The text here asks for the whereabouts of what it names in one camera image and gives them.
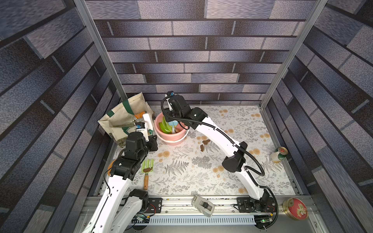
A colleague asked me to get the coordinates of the green hand rake wooden handle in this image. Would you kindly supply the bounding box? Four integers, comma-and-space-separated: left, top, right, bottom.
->
141, 159, 154, 191

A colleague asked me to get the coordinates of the cream canvas tote bag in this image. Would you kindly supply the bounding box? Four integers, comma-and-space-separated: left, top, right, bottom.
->
98, 93, 153, 149

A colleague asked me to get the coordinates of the white green hand brush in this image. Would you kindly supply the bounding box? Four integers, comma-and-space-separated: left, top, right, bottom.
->
143, 113, 154, 136

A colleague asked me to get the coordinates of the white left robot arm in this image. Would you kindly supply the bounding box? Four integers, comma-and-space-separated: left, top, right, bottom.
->
83, 132, 158, 233

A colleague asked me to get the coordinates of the pink plastic bucket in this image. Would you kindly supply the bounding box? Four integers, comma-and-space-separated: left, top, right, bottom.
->
153, 113, 189, 146

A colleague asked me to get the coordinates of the grey tape dispenser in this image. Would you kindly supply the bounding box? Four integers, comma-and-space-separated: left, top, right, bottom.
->
191, 196, 215, 217

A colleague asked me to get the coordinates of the round red gold tin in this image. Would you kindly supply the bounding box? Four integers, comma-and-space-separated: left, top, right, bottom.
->
283, 198, 309, 220

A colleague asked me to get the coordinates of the orange tape roll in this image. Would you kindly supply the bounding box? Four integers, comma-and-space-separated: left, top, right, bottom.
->
107, 160, 116, 177

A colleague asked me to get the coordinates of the green trowel yellow blue handle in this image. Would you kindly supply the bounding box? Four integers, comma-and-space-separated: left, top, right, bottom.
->
159, 117, 172, 134

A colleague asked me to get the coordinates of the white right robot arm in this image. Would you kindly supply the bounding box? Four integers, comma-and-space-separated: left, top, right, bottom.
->
161, 91, 279, 230

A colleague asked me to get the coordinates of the blue trowel with soil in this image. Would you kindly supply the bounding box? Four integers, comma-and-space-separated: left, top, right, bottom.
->
167, 120, 178, 134

